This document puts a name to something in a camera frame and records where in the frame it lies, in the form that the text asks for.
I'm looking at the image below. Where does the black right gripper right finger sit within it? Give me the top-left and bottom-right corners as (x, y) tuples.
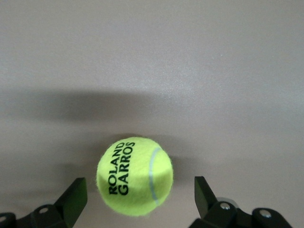
(187, 176), (293, 228)

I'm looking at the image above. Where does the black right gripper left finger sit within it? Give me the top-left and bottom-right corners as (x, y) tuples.
(0, 177), (89, 228)

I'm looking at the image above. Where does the yellow tennis ball black print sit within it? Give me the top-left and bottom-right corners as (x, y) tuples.
(96, 136), (174, 217)

